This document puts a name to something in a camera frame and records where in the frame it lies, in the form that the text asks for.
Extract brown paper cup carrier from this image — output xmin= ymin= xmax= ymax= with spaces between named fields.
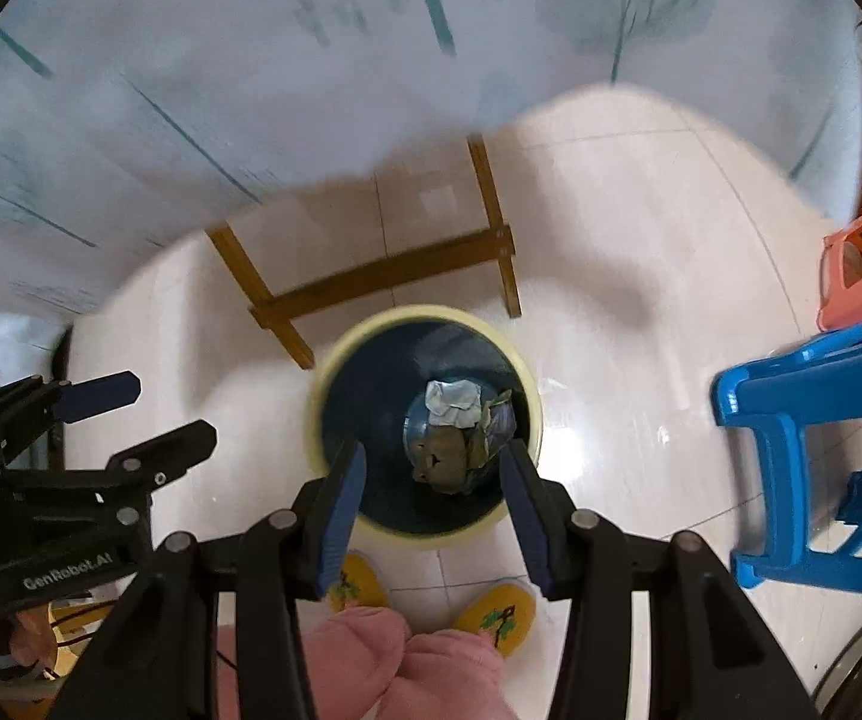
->
xmin=410 ymin=426 xmax=488 ymax=494

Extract white paper bag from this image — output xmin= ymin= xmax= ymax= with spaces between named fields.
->
xmin=424 ymin=380 xmax=483 ymax=429

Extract yellow-rimmed black trash bin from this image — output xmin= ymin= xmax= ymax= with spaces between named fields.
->
xmin=305 ymin=304 xmax=543 ymax=550

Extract left yellow slipper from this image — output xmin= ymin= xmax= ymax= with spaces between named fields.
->
xmin=326 ymin=551 xmax=390 ymax=613

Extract yellow slipper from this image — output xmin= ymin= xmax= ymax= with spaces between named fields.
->
xmin=326 ymin=551 xmax=390 ymax=613
xmin=453 ymin=580 xmax=536 ymax=658

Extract right yellow slipper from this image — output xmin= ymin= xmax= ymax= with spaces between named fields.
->
xmin=453 ymin=580 xmax=536 ymax=658

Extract pink trouser legs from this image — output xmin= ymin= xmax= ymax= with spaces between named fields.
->
xmin=302 ymin=606 xmax=513 ymax=718

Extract blue plastic stool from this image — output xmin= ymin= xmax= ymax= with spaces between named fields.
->
xmin=710 ymin=325 xmax=862 ymax=593

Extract tree-print tablecloth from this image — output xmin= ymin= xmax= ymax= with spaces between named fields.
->
xmin=0 ymin=0 xmax=862 ymax=384

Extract wooden table frame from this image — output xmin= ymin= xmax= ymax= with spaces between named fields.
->
xmin=206 ymin=135 xmax=522 ymax=371

